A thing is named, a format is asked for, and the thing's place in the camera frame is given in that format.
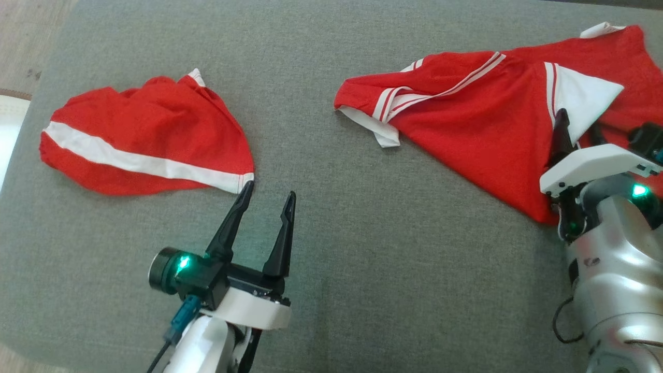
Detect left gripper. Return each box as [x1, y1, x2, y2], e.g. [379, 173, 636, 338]
[199, 180, 297, 331]

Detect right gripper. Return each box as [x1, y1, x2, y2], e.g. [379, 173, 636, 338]
[539, 108, 663, 244]

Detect red jersey with white sleeves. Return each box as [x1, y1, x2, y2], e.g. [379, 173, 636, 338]
[334, 22, 663, 226]

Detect red shorts with white stripe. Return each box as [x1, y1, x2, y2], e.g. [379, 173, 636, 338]
[39, 68, 255, 196]

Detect large grey sofa seat cushion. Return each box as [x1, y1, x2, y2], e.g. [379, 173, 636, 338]
[0, 0, 663, 373]

